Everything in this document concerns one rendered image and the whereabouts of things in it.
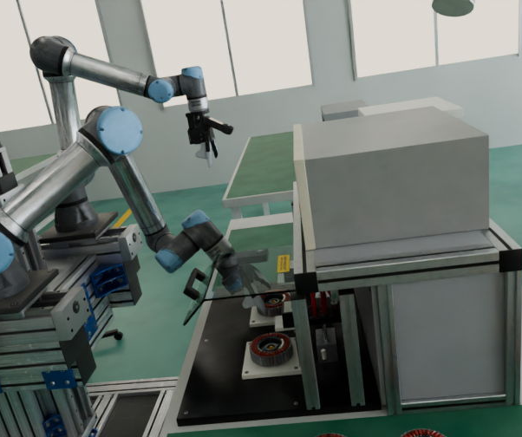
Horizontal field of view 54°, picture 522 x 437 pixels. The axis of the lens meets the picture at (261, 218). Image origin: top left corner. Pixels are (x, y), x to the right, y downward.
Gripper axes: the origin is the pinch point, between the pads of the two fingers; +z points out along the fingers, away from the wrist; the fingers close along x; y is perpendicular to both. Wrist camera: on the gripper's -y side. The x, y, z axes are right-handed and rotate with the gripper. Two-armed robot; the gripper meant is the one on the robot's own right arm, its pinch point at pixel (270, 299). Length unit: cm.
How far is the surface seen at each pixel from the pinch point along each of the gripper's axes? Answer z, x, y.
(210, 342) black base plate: -4.3, 15.0, 16.3
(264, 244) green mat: 0, -60, 12
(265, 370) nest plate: 3.9, 30.5, -0.4
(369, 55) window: -4, -454, -71
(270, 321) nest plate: 3.1, 7.1, 1.0
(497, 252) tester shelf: 1, 42, -62
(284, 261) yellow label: -16.4, 27.6, -21.9
